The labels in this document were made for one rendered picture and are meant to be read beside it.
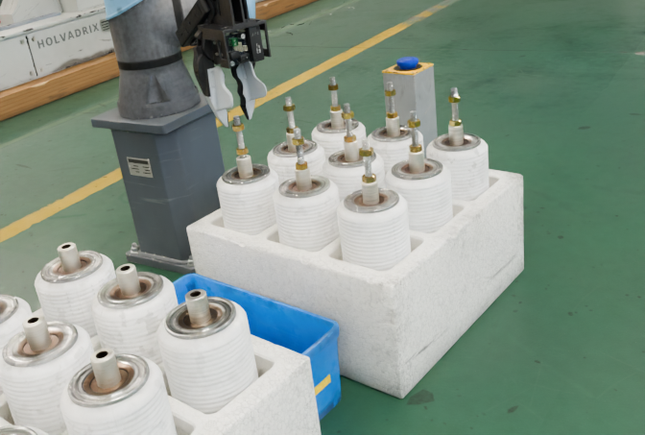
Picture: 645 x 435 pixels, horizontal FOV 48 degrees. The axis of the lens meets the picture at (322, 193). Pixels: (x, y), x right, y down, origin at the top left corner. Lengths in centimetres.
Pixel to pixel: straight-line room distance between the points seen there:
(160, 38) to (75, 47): 178
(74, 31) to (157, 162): 179
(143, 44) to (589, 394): 90
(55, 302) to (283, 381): 31
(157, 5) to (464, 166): 59
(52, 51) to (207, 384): 236
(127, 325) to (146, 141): 57
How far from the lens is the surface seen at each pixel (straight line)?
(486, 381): 106
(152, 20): 132
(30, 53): 297
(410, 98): 136
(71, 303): 94
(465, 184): 115
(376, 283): 94
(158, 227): 142
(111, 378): 73
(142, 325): 85
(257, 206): 111
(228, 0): 101
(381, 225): 96
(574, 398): 105
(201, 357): 76
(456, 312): 111
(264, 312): 107
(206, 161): 140
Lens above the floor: 66
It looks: 24 degrees down
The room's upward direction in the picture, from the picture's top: 7 degrees counter-clockwise
